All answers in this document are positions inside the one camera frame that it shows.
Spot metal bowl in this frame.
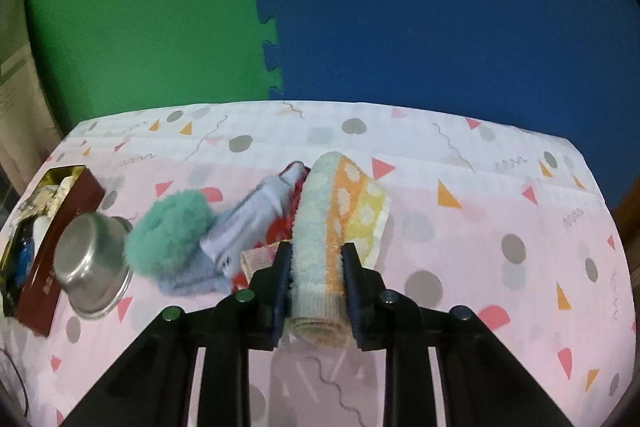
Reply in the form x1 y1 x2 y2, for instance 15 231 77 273
52 212 134 320

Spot red gold-lined box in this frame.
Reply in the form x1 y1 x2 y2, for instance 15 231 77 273
0 164 107 339

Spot pink printed tablecloth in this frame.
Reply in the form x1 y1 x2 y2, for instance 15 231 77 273
0 101 632 427

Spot red cloth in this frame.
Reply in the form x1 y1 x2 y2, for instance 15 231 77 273
230 163 309 289

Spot green foam mat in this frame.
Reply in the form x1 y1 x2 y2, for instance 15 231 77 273
22 0 287 138

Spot peach striped cloth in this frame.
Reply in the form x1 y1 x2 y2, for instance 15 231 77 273
240 243 281 280

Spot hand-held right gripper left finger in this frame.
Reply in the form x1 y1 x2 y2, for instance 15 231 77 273
62 242 294 427

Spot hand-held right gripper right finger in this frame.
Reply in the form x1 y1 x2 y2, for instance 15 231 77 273
341 242 576 427

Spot teal fluffy cloth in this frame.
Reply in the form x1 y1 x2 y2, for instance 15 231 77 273
124 188 215 281

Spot blue foam mat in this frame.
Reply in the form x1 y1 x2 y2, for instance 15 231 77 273
237 0 640 210

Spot light blue sock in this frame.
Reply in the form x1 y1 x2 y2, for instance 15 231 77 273
159 162 307 297

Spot pastel striped dotted towel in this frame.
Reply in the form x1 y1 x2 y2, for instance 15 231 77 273
287 151 392 349

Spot black cable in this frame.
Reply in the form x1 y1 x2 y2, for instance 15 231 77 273
0 344 30 414

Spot brown foam mat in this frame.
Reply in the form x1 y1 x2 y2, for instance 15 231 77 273
611 179 640 270

